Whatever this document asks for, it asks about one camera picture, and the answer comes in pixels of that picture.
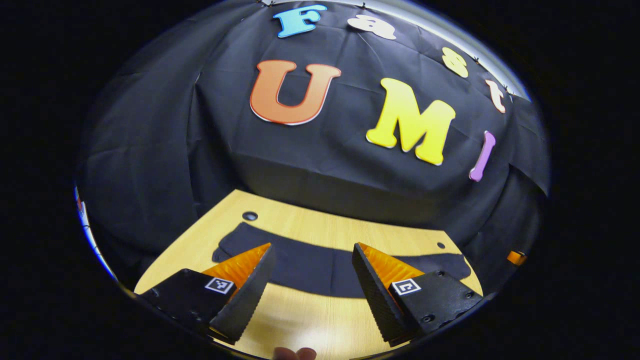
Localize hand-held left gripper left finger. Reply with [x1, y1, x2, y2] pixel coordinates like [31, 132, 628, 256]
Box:
[140, 242, 277, 346]

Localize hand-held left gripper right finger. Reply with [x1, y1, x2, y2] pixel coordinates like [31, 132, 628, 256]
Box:
[351, 242, 484, 347]

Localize dark grey jeans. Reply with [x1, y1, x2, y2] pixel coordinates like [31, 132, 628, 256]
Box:
[212, 222, 472, 299]

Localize black backdrop cloth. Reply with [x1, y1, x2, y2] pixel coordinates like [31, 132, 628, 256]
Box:
[77, 0, 551, 291]

